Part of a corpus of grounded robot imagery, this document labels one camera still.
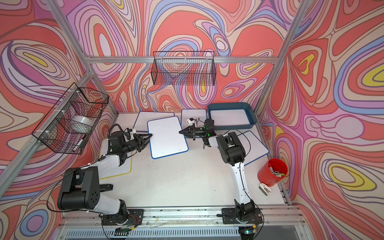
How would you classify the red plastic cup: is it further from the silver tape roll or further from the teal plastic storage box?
the silver tape roll

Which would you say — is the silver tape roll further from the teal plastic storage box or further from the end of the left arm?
the teal plastic storage box

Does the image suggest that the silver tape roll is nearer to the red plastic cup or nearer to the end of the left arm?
the end of the left arm

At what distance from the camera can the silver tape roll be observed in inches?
27.7

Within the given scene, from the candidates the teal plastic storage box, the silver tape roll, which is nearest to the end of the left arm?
the silver tape roll
